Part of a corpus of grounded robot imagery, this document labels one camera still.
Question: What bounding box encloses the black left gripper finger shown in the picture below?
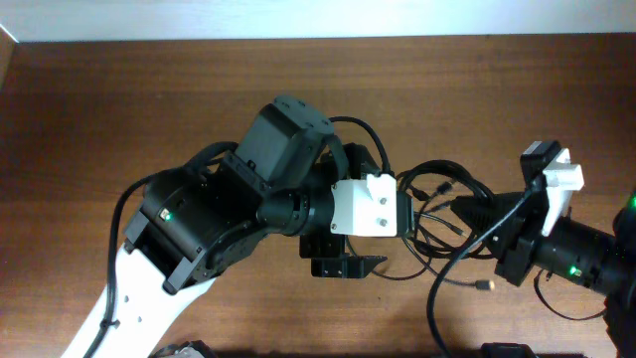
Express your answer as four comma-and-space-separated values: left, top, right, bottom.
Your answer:
344, 143, 381, 177
311, 256, 388, 278

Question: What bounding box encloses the black cable bundle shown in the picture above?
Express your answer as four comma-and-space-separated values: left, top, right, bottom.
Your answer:
345, 158, 497, 291

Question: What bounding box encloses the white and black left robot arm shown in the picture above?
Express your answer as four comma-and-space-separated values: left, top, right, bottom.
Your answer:
66, 95, 398, 357

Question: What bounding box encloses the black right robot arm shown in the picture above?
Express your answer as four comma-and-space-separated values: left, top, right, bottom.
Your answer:
450, 192, 635, 357

